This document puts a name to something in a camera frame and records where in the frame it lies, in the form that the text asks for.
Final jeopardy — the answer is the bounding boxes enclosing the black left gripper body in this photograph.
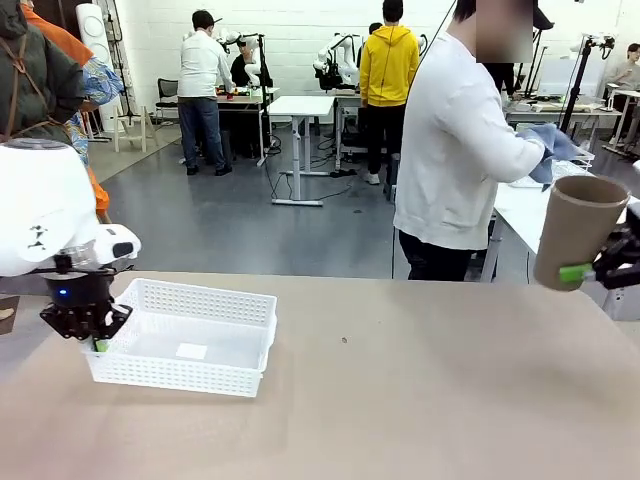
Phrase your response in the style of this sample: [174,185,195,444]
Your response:
[37,267,136,321]

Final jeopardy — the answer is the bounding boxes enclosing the brown beige cup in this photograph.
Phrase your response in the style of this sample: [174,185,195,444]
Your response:
[532,174,631,293]

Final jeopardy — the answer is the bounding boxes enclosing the white perforated plastic basket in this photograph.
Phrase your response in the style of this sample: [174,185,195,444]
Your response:
[82,277,279,399]

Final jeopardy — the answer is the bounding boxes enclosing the blue cleaning cloth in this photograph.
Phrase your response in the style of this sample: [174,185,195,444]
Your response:
[514,123,581,194]

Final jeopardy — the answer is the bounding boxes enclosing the person's right forearm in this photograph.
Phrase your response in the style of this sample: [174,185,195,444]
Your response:
[482,133,547,184]

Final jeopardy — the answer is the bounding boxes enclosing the white side table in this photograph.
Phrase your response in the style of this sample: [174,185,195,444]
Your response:
[492,159,640,321]

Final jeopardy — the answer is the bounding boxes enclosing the long grey work table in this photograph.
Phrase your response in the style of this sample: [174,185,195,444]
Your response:
[504,97,624,141]

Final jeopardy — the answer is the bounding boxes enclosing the small white desk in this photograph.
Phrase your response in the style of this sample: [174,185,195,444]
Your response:
[602,83,640,156]

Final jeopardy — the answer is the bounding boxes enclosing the seated person in light top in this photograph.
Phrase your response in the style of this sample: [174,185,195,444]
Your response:
[607,42,640,94]

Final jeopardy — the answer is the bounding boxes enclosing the black tripod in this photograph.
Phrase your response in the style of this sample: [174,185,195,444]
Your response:
[558,38,599,136]

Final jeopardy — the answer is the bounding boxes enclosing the white panel box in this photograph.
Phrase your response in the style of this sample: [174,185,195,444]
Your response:
[537,57,601,99]

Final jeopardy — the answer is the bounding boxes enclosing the white wooden step stool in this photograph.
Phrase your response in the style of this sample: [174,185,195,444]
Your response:
[112,104,161,154]

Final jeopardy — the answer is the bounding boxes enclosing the white device on tripod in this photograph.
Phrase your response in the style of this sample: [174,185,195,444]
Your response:
[569,32,617,61]

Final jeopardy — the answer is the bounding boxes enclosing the person in white sweater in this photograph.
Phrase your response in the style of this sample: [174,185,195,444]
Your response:
[392,0,549,281]

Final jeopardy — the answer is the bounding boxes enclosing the person in dark green jacket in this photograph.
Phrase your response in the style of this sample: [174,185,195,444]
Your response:
[0,0,86,146]

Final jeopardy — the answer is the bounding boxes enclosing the blue patterned garment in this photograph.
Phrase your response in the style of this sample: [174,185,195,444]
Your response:
[74,57,126,169]

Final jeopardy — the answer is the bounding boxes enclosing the black studio lamp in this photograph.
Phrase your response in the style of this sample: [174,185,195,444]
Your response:
[522,0,556,99]

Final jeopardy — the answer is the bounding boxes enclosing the black mesh chair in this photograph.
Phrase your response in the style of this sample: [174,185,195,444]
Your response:
[155,78,181,124]

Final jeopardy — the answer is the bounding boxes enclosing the cluttered work desk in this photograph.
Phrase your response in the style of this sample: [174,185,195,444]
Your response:
[214,87,281,169]

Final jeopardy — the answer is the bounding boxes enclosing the man in white shirt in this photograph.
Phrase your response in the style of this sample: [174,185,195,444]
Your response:
[177,9,236,177]

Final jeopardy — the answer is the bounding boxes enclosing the person in orange jacket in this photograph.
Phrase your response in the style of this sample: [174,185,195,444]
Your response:
[22,2,111,224]

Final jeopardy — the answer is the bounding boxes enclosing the white tower air conditioner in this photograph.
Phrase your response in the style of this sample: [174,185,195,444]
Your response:
[74,3,126,136]

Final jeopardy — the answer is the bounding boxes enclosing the white standing desk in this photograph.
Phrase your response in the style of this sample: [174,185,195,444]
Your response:
[267,95,337,207]

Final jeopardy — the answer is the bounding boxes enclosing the seated person in black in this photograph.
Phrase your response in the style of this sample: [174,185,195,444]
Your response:
[230,40,274,90]

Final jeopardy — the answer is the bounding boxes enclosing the person in yellow hoodie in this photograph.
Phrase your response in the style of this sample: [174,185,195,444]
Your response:
[358,0,421,186]

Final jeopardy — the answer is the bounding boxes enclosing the thin black hanging cable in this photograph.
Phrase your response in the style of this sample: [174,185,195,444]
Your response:
[390,0,459,280]

